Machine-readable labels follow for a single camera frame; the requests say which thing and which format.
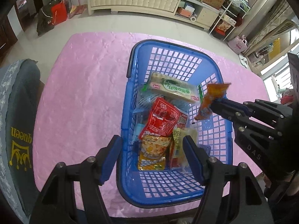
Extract red snack pouch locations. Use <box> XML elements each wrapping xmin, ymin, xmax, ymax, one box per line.
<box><xmin>139</xmin><ymin>97</ymin><xmax>181</xmax><ymax>138</ymax></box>

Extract black bag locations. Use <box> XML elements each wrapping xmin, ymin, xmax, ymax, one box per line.
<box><xmin>36</xmin><ymin>2</ymin><xmax>56</xmax><ymax>36</ymax></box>

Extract cream wafer packet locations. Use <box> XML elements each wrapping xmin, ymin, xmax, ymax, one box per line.
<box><xmin>172</xmin><ymin>128</ymin><xmax>199</xmax><ymax>169</ymax></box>

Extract white slippers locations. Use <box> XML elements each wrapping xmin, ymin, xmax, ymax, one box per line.
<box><xmin>238</xmin><ymin>54</ymin><xmax>249</xmax><ymax>69</ymax></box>

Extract orange printed snack packet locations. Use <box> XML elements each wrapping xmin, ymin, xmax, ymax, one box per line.
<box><xmin>194</xmin><ymin>82</ymin><xmax>232</xmax><ymax>121</ymax></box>

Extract pink quilted table cover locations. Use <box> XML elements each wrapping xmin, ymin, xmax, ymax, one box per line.
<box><xmin>33</xmin><ymin>32</ymin><xmax>271</xmax><ymax>218</ymax></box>

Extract grey printed chair cover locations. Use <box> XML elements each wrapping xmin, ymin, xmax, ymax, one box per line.
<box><xmin>0</xmin><ymin>59</ymin><xmax>45</xmax><ymax>217</ymax></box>

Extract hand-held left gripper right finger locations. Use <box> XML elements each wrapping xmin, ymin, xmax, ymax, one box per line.
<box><xmin>183</xmin><ymin>135</ymin><xmax>275</xmax><ymax>224</ymax></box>

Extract cream TV cabinet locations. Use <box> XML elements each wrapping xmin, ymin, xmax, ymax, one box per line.
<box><xmin>87</xmin><ymin>0</ymin><xmax>221</xmax><ymax>31</ymax></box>

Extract red printed gift box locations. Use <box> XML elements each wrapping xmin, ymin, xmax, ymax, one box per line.
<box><xmin>215</xmin><ymin>20</ymin><xmax>235</xmax><ymax>36</ymax></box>

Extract light blue snack bag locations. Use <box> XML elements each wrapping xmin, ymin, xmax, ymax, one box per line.
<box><xmin>137</xmin><ymin>84</ymin><xmax>164</xmax><ymax>113</ymax></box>
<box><xmin>134</xmin><ymin>123</ymin><xmax>147</xmax><ymax>143</ymax></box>

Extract green label cracker packet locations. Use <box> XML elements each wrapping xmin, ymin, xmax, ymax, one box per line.
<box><xmin>141</xmin><ymin>72</ymin><xmax>201</xmax><ymax>103</ymax></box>

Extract red bordered tray snack packet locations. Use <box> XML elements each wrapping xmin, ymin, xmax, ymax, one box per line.
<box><xmin>176</xmin><ymin>111</ymin><xmax>189</xmax><ymax>130</ymax></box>

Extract dark wooden door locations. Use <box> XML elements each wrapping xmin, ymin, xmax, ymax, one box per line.
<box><xmin>0</xmin><ymin>7</ymin><xmax>18</xmax><ymax>52</ymax></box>

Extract yellow chips snack packet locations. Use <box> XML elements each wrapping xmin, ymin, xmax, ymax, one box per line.
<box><xmin>137</xmin><ymin>133</ymin><xmax>172</xmax><ymax>171</ymax></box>

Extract patterned curtain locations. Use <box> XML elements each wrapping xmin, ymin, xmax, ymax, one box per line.
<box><xmin>245</xmin><ymin>0</ymin><xmax>295</xmax><ymax>56</ymax></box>

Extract red broom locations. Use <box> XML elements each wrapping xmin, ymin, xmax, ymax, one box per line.
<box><xmin>68</xmin><ymin>0</ymin><xmax>86</xmax><ymax>19</ymax></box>

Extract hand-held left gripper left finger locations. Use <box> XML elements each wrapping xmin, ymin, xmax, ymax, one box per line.
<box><xmin>29</xmin><ymin>135</ymin><xmax>123</xmax><ymax>224</ymax></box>

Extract blue plastic basket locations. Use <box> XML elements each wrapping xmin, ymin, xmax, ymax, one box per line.
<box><xmin>116</xmin><ymin>40</ymin><xmax>233</xmax><ymax>209</ymax></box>

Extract orange storage box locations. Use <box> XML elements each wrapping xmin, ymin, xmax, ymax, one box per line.
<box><xmin>176</xmin><ymin>7</ymin><xmax>194</xmax><ymax>18</ymax></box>

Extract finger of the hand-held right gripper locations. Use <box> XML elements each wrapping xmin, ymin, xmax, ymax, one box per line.
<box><xmin>211</xmin><ymin>98</ymin><xmax>292</xmax><ymax>119</ymax></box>
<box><xmin>210</xmin><ymin>107</ymin><xmax>283</xmax><ymax>136</ymax></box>

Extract pink shopping bag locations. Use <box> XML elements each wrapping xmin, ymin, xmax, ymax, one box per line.
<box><xmin>228</xmin><ymin>35</ymin><xmax>249</xmax><ymax>55</ymax></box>

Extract red bag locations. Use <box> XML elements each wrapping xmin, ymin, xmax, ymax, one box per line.
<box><xmin>50</xmin><ymin>0</ymin><xmax>68</xmax><ymax>26</ymax></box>

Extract white metal rack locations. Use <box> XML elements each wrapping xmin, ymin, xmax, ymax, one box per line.
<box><xmin>209</xmin><ymin>0</ymin><xmax>251</xmax><ymax>42</ymax></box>

